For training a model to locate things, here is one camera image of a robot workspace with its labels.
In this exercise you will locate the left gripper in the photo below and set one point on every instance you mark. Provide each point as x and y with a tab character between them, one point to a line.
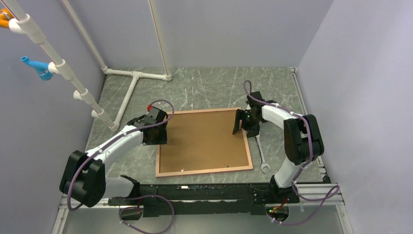
161	139

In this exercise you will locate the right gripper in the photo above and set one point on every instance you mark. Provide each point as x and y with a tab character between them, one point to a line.
252	131

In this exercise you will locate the wooden picture frame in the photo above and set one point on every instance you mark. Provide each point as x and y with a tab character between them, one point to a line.
206	172

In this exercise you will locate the brown backing board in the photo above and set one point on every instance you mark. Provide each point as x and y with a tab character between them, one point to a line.
203	142

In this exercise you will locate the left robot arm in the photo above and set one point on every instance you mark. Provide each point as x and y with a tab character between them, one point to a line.
85	180

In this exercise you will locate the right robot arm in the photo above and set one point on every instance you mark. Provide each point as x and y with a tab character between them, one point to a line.
302	139

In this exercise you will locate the silver wrench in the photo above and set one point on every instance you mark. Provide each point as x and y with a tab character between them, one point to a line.
263	165

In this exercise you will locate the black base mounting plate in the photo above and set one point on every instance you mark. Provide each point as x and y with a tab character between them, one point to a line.
205	199

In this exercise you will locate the blue pipe fitting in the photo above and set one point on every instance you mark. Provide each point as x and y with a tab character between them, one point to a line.
41	68

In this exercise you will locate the white PVC pipe stand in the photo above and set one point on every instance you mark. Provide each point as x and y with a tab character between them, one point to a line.
24	24

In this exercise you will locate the orange pipe fitting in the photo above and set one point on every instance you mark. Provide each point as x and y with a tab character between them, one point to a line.
5	17

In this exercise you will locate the aluminium rail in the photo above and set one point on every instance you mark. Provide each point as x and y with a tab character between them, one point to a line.
320	211

